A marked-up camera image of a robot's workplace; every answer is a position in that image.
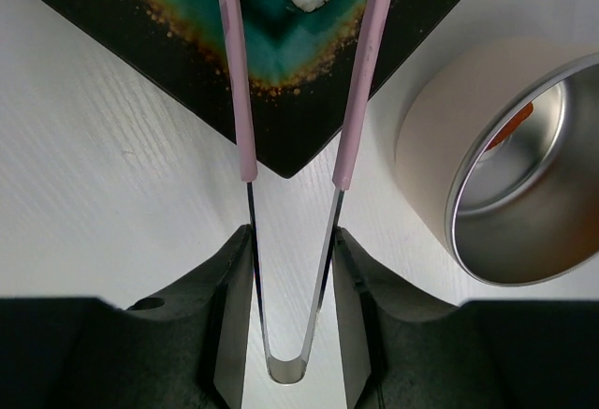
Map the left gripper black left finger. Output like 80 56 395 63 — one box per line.
1 226 253 408

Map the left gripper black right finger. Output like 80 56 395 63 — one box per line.
332 228 598 408

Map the gripper clear finger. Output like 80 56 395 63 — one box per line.
218 0 391 385

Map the stainless steel bowl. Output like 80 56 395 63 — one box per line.
395 37 598 286

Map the orange sausage piece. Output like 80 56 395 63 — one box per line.
485 102 534 152

